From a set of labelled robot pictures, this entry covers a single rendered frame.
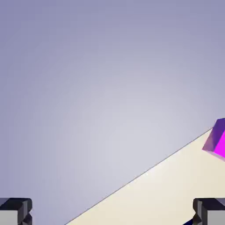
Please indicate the large magenta box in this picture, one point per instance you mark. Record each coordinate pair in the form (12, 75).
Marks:
(218, 138)

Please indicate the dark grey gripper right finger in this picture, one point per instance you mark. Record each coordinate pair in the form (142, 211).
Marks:
(211, 209)

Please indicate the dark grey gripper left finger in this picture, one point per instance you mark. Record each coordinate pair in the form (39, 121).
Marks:
(15, 209)

